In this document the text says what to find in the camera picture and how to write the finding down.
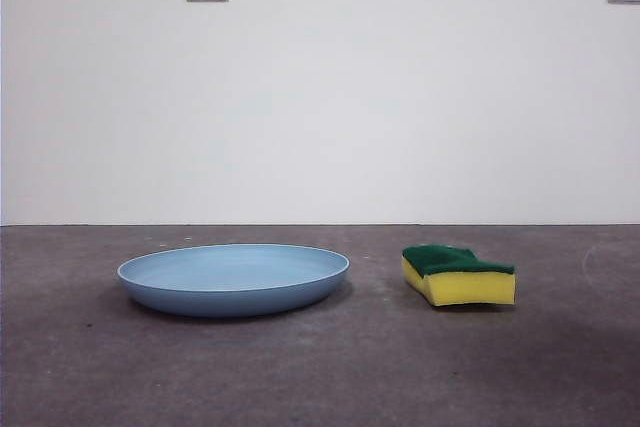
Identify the blue round plate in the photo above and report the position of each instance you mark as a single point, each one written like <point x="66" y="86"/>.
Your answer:
<point x="235" y="297"/>

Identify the yellow sponge with green pad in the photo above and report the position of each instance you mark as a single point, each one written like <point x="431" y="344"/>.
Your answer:
<point x="475" y="289"/>

